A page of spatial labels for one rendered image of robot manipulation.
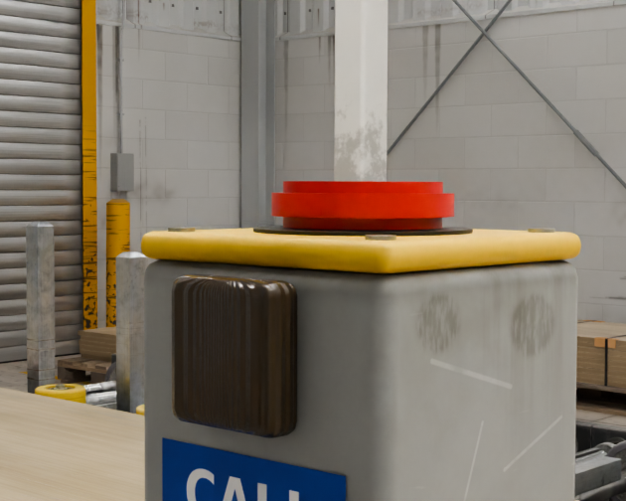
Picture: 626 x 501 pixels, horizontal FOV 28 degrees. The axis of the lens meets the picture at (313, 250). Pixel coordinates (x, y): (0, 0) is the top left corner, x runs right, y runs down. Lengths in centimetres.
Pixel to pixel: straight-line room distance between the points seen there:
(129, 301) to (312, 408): 180
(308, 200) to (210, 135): 979
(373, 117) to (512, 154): 728
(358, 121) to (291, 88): 862
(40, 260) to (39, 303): 7
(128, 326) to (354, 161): 65
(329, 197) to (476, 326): 4
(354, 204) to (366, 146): 126
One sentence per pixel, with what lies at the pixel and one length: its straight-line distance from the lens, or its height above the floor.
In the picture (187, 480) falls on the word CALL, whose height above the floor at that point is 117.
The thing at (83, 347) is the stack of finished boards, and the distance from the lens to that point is 794.
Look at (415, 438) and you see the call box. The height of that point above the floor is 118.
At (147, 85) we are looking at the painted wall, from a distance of 963.
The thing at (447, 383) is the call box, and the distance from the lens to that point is 24.
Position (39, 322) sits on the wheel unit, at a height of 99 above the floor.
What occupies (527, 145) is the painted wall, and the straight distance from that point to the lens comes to 873.
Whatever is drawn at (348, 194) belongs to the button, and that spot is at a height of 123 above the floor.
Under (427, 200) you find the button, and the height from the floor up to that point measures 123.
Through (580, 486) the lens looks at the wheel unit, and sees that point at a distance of 177.
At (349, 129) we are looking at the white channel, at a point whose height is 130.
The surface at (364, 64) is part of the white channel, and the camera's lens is 152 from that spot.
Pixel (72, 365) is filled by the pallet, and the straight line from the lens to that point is 783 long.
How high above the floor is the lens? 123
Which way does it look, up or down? 3 degrees down
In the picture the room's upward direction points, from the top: straight up
